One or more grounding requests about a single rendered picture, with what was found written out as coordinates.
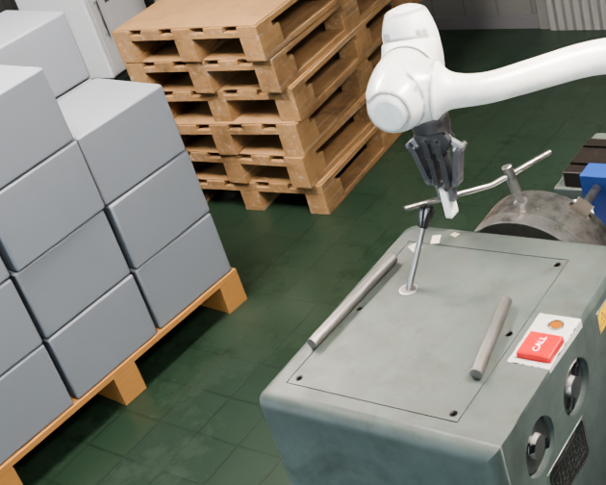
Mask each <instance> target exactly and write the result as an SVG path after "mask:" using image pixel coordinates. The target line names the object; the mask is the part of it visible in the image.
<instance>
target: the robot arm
mask: <svg viewBox="0 0 606 485"><path fill-rule="evenodd" d="M382 40H383V45H382V58H381V61H380V62H379V64H378V65H376V67H375V69H374V70H373V72H372V74H371V77H370V79H369V82H368V85H367V89H366V105H367V113H368V116H369V118H370V119H371V121H372V122H373V123H374V125H375V126H377V127H378V128H379V129H381V130H383V131H385V132H388V133H401V132H405V131H408V130H410V129H412V130H413V133H414V137H413V138H411V139H410V140H409V141H408V142H407V143H406V144H405V147H406V148H407V149H408V150H409V151H410V153H411V154H412V156H413V158H414V160H415V162H416V164H417V167H418V169H419V171H420V173H421V175H422V177H423V180H424V182H425V184H426V185H428V186H429V185H432V186H434V187H435V188H436V191H437V195H438V199H439V201H441V202H442V205H443V209H444V213H445V217H446V218H453V217H454V216H455V215H456V214H457V213H458V211H459V210H458V206H457V202H456V200H457V199H458V193H457V189H456V188H457V187H458V186H459V185H460V184H461V183H462V182H463V180H464V154H465V149H466V147H467V142H466V141H465V140H463V141H462V142H460V141H459V140H456V139H455V136H454V134H453V133H452V131H451V129H450V118H449V113H448V111H450V110H453V109H458V108H465V107H473V106H479V105H485V104H490V103H494V102H498V101H502V100H506V99H509V98H513V97H516V96H520V95H523V94H526V93H530V92H533V91H537V90H540V89H546V88H550V87H553V86H557V85H561V84H563V83H567V82H570V81H574V80H578V79H582V78H586V77H591V76H595V75H603V74H606V38H600V39H595V40H590V41H585V42H581V43H577V44H573V45H571V46H568V47H565V48H561V49H558V50H555V51H552V52H549V53H546V54H543V55H540V56H538V57H535V58H531V59H528V60H525V61H522V62H519V63H516V64H511V65H508V66H505V67H501V68H499V69H496V70H492V71H487V72H482V73H469V74H465V73H456V72H452V71H450V70H448V69H447V68H445V67H444V56H443V51H442V42H441V39H440V35H439V32H438V29H437V26H436V24H435V22H434V19H433V17H432V16H431V14H430V13H429V12H428V10H427V9H426V7H425V6H423V5H420V4H412V3H410V4H403V5H400V6H398V7H395V8H394V9H392V10H390V11H389V12H387V13H386V14H385V16H384V21H383V29H382ZM451 144H452V146H453V150H452V151H453V152H454V154H453V166H452V162H451V158H450V146H451ZM443 182H444V183H443Z"/></svg>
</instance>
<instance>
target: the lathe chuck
mask: <svg viewBox="0 0 606 485"><path fill-rule="evenodd" d="M520 193H521V196H522V197H526V198H528V201H527V202H526V203H524V204H521V205H513V203H514V202H515V201H516V198H515V196H514V195H513V194H510V195H508V196H506V197H504V198H503V199H501V200H500V201H499V202H497V203H496V204H495V205H494V207H493V208H492V209H491V211H490V212H489V213H488V214H487V216H486V217H485V218H484V219H483V220H482V222H484V221H485V220H487V219H489V218H491V217H495V216H498V215H502V214H510V213H521V214H528V215H533V216H537V217H542V218H545V219H548V220H550V221H552V222H554V223H556V224H558V225H560V226H562V227H564V228H565V229H567V230H568V231H569V232H570V233H571V234H573V235H574V236H575V237H576V238H578V239H579V240H580V241H581V242H582V243H586V244H595V245H605V246H606V225H605V224H604V223H603V222H602V221H601V220H600V219H599V218H598V217H597V216H596V215H595V214H594V213H593V212H591V213H590V214H589V215H588V217H590V219H588V218H583V217H582V216H580V215H579V214H577V213H576V212H574V211H573V210H572V209H570V206H569V204H570V205H572V204H573V203H574V200H572V199H570V198H568V197H566V196H563V195H560V194H558V193H555V192H550V191H521V192H520ZM482 222H481V223H482ZM481 223H480V224H481ZM480 224H479V225H480ZM479 225H478V226H479Z"/></svg>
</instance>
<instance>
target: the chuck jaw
mask: <svg viewBox="0 0 606 485"><path fill-rule="evenodd" d="M569 206H570V209H572V210H573V211H574V212H576V213H577V214H579V215H580V216H582V217H583V218H588V219H590V217H588V215H589V213H590V212H591V211H592V209H593V207H594V206H593V205H592V204H590V203H589V202H587V201H586V200H584V199H583V198H581V197H580V196H579V197H578V198H577V199H576V201H575V202H574V203H573V205H570V204H569Z"/></svg>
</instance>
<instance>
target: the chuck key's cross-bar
mask: <svg viewBox="0 0 606 485"><path fill-rule="evenodd" d="M551 154H552V152H551V150H549V149H548V150H546V151H544V152H543V153H542V154H540V155H538V156H537V157H535V158H533V159H531V160H530V161H528V162H526V163H524V164H523V165H521V166H518V167H517V168H515V169H514V171H515V174H518V173H520V172H522V171H523V170H525V169H526V168H528V167H530V166H532V165H534V164H536V163H537V162H539V161H541V160H543V159H544V158H546V157H548V156H550V155H551ZM506 180H508V177H507V176H506V175H502V176H501V177H499V178H497V179H495V180H494V181H492V182H490V183H488V184H484V185H480V186H477V187H473V188H469V189H465V190H462V191H457V193H458V197H460V196H464V195H468V194H471V193H475V192H479V191H484V190H488V189H491V188H493V187H495V186H497V185H499V184H501V183H502V182H504V181H506ZM439 202H441V201H439V199H438V198H437V197H434V198H430V199H427V200H423V201H419V202H416V203H413V204H409V205H405V206H404V207H403V210H404V211H405V212H407V211H410V210H413V209H417V208H419V205H420V204H423V203H428V204H435V203H439Z"/></svg>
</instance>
